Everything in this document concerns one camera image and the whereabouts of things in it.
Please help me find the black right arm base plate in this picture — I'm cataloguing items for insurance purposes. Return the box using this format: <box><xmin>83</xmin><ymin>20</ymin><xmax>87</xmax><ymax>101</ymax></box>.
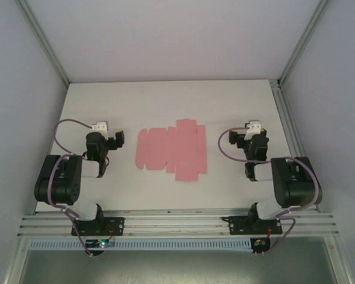
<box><xmin>221</xmin><ymin>215</ymin><xmax>282</xmax><ymax>237</ymax></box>

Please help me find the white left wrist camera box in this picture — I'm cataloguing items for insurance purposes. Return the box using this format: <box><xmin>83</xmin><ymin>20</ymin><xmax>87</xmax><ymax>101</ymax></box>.
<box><xmin>89</xmin><ymin>120</ymin><xmax>109</xmax><ymax>140</ymax></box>

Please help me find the thin black cable loop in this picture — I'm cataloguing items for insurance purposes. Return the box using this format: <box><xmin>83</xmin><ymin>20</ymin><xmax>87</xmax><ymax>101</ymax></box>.
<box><xmin>100</xmin><ymin>155</ymin><xmax>111</xmax><ymax>177</ymax></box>

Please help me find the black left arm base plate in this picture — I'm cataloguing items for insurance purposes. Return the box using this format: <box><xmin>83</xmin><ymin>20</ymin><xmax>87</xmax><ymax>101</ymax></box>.
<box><xmin>70</xmin><ymin>217</ymin><xmax>125</xmax><ymax>237</ymax></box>

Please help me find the aluminium mounting rail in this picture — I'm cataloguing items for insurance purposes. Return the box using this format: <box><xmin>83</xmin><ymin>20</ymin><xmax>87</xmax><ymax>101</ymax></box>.
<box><xmin>17</xmin><ymin>208</ymin><xmax>340</xmax><ymax>240</ymax></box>

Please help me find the slotted grey cable duct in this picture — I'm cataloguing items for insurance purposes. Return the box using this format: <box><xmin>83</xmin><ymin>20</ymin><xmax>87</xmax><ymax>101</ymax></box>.
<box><xmin>28</xmin><ymin>238</ymin><xmax>253</xmax><ymax>253</ymax></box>

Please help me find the left circuit board green light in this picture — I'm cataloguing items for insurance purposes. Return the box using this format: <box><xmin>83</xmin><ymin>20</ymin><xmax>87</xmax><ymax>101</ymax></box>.
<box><xmin>87</xmin><ymin>238</ymin><xmax>115</xmax><ymax>249</ymax></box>

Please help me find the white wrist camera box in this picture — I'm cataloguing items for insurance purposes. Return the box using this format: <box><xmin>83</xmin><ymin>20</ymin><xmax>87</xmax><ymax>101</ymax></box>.
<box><xmin>89</xmin><ymin>120</ymin><xmax>109</xmax><ymax>140</ymax></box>
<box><xmin>244</xmin><ymin>120</ymin><xmax>262</xmax><ymax>142</ymax></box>

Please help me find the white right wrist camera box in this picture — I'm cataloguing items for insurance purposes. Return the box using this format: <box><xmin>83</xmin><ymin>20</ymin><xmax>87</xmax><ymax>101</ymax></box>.
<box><xmin>244</xmin><ymin>120</ymin><xmax>262</xmax><ymax>142</ymax></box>

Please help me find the black round mount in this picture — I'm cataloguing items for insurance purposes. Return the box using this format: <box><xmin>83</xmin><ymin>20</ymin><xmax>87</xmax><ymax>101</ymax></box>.
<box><xmin>83</xmin><ymin>247</ymin><xmax>106</xmax><ymax>258</ymax></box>
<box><xmin>252</xmin><ymin>238</ymin><xmax>272</xmax><ymax>256</ymax></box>

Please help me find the pink paper box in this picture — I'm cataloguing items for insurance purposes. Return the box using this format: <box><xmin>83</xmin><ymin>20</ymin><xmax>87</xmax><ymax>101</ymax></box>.
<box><xmin>135</xmin><ymin>118</ymin><xmax>209</xmax><ymax>183</ymax></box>

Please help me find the aluminium side rail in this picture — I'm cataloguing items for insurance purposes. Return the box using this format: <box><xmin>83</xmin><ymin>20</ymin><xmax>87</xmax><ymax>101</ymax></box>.
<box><xmin>268</xmin><ymin>78</ymin><xmax>322</xmax><ymax>213</ymax></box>

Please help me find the aluminium frame leg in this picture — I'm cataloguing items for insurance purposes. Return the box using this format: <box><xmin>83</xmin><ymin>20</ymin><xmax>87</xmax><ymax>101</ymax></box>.
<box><xmin>2</xmin><ymin>238</ymin><xmax>30</xmax><ymax>284</ymax></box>
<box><xmin>325</xmin><ymin>236</ymin><xmax>355</xmax><ymax>284</ymax></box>

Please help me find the aluminium frame post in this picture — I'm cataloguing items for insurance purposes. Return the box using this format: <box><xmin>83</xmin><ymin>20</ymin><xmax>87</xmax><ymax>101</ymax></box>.
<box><xmin>276</xmin><ymin>0</ymin><xmax>331</xmax><ymax>88</ymax></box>
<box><xmin>16</xmin><ymin>0</ymin><xmax>71</xmax><ymax>86</ymax></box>

